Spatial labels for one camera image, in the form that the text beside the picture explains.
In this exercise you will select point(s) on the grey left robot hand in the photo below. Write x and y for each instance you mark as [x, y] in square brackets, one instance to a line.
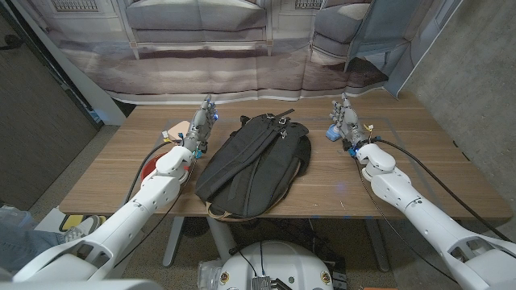
[199, 125]

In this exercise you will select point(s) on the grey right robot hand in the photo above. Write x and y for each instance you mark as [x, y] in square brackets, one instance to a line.
[348, 121]

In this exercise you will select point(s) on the black backpack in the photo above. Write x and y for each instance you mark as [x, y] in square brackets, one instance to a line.
[258, 169]

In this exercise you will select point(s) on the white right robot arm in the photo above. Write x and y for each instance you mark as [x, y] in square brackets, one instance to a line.
[403, 197]

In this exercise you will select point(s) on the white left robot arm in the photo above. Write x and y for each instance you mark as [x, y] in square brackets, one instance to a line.
[153, 193]

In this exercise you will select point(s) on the beige jewelry box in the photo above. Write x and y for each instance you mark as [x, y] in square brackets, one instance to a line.
[177, 129]

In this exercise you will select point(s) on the yellow tape strip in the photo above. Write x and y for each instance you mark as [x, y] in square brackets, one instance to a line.
[369, 128]

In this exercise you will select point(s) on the white connector with yellow tag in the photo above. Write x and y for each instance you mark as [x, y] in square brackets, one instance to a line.
[165, 135]

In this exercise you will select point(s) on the printed room backdrop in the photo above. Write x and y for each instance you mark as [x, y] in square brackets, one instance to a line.
[201, 72]

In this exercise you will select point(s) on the black round fan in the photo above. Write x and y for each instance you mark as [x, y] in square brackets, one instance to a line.
[196, 226]

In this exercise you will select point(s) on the grey table leg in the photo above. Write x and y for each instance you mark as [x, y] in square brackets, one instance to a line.
[221, 237]
[173, 241]
[377, 245]

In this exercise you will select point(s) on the clear plastic package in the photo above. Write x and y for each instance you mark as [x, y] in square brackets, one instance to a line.
[207, 276]

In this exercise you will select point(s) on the grey white sneaker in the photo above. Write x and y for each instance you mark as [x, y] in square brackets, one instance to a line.
[82, 229]

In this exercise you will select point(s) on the yellow black floor sign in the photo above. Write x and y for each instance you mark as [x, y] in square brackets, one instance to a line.
[72, 221]

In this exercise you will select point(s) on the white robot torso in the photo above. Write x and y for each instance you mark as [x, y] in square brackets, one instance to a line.
[278, 266]

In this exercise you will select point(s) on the silver heat sink module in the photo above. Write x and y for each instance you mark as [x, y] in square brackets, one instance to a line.
[261, 282]

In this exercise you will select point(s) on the white floor platform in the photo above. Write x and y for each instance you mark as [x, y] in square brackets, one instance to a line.
[48, 219]

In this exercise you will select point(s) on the person's leg in jeans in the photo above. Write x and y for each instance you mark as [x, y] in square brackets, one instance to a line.
[24, 245]

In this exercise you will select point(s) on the white backdrop stand post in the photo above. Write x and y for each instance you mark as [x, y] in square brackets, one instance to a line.
[80, 80]

